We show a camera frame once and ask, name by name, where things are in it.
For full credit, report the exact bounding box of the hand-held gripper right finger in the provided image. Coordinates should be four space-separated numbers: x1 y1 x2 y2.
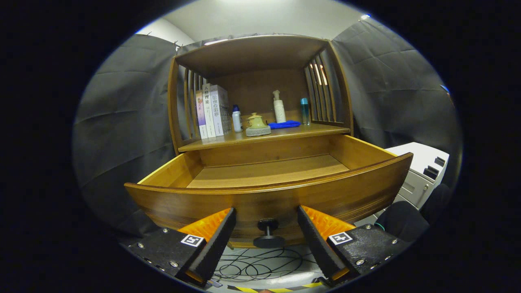
297 206 409 287

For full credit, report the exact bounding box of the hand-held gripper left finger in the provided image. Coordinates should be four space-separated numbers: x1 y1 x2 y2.
125 207 237 286

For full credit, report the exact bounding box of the wooden drawer with black knob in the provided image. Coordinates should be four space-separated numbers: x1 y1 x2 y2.
124 134 414 249

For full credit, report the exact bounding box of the green scrub brush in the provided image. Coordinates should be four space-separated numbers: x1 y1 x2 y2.
245 119 272 137

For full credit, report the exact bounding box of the wooden countertop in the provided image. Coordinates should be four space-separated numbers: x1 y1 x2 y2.
178 123 350 153

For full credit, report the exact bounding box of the white filing cabinet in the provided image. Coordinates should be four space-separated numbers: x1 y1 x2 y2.
385 142 450 210

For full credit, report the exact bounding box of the wooden cabinet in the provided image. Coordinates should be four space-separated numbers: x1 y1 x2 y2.
168 35 354 155

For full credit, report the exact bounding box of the yellow and black floor tape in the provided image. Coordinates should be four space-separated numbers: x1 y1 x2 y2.
227 282 324 293

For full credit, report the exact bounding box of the dark cloth with teal band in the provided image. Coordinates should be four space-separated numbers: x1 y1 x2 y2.
374 183 452 243

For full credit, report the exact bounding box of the white bottle with blue cap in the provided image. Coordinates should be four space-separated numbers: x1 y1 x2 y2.
232 105 243 133

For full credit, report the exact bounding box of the purple book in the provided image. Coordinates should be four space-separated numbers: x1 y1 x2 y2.
195 90 208 140

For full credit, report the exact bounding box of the white patterned book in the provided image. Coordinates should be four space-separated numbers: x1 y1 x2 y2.
210 85 232 137

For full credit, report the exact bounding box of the white pump bottle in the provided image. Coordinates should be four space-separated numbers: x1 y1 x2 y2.
273 90 287 123

